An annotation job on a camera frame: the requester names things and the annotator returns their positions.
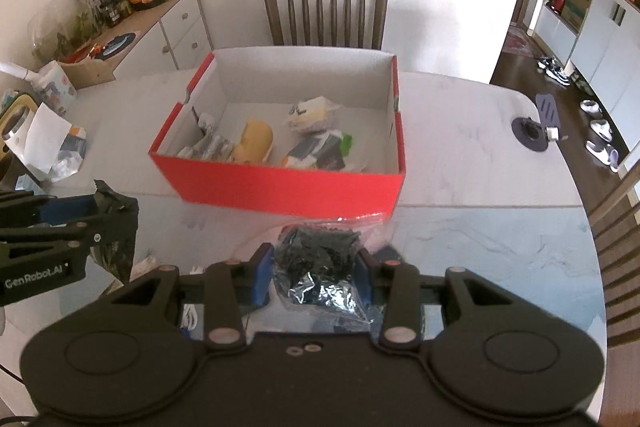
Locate white paper sheet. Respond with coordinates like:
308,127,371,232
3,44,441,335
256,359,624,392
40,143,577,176
22,103,73,172

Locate dark oval pad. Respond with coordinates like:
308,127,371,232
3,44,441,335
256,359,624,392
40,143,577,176
92,32,137,56

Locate white wooden sideboard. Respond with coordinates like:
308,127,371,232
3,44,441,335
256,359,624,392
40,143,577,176
60,0,213,88

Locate white paper roll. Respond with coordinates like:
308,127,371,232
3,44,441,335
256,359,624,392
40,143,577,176
0,61,41,80

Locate red cardboard box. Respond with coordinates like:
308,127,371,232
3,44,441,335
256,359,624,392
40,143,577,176
148,47,407,220

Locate dark sneakers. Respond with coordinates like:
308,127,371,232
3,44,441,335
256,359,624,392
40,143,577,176
537,56,573,85

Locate clear bag of dark snacks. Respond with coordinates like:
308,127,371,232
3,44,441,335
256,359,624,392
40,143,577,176
272,219,391,325

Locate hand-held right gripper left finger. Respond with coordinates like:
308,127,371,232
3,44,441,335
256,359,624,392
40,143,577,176
97,243,275,353

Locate white bread packet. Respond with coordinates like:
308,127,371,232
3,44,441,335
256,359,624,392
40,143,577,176
286,96,343,135

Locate clear plant print bag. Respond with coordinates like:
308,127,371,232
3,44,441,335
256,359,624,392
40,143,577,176
27,0,123,62

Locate round table socket cover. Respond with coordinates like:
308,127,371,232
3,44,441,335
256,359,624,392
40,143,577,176
511,93,568,152

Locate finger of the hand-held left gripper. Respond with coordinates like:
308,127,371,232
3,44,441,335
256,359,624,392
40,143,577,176
0,211,137,258
0,189,102,229

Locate light wooden box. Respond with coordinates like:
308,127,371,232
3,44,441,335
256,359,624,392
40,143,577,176
59,49,117,88

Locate blue mountain print table mat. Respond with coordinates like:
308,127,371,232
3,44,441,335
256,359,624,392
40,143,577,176
0,199,603,408

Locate black snack packet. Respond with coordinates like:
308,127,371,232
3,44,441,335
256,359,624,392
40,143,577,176
92,179,140,283

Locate yellow spotted toy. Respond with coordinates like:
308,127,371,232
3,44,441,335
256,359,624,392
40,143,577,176
232,119,275,165

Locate red doormat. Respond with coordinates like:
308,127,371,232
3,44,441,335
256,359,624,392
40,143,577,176
502,32,536,55

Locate brown cardboard box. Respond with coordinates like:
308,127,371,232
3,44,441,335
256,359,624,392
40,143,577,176
562,0,595,30

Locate small white printed packet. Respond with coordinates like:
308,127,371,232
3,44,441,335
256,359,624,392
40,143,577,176
177,107,236,160

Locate crumpled clear plastic bag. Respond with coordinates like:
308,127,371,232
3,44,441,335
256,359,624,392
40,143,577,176
52,127,88,180

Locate dark glass jars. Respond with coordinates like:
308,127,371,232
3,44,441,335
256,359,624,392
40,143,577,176
100,0,133,28

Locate patterned white pouch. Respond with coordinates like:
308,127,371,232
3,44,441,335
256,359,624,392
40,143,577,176
32,61,78,115

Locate white green dark label bag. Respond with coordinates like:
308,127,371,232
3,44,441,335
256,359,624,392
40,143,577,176
280,130,353,170

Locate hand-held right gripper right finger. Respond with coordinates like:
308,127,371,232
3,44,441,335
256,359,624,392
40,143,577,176
355,249,526,353

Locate white wood cabinet wall unit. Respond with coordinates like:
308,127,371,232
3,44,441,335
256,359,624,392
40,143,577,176
530,0,640,108

